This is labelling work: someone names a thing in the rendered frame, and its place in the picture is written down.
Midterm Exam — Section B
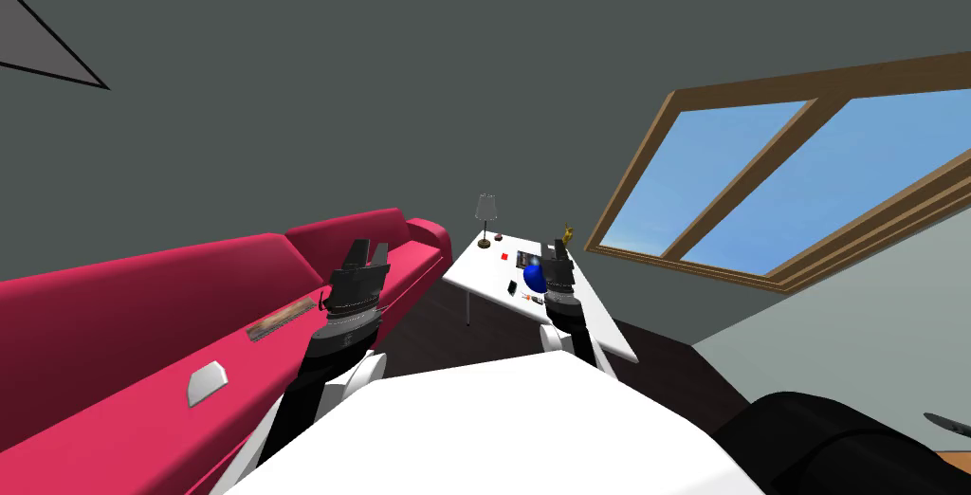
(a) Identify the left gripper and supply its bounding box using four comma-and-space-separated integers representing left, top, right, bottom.
319, 238, 393, 321

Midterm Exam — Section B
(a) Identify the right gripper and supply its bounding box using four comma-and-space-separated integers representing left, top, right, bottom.
540, 240, 574, 297

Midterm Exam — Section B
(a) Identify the white table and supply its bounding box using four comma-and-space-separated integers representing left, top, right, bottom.
442, 230, 640, 365

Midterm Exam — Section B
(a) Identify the grey table lamp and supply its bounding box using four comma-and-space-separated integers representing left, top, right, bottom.
474, 192, 500, 250

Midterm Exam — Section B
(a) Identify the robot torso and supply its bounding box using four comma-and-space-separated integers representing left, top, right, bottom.
223, 350, 767, 495

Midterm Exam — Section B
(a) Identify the pale grey flat object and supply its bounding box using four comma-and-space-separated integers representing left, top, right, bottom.
186, 360, 229, 409

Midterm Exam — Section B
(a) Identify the wooden framed window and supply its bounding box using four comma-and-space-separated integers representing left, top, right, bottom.
583, 50, 971, 296

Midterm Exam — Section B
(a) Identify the red sofa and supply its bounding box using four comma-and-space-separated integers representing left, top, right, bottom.
0, 207, 455, 495

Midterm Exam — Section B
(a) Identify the grey black-framed wall picture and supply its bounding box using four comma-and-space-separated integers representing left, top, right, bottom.
0, 0, 112, 92

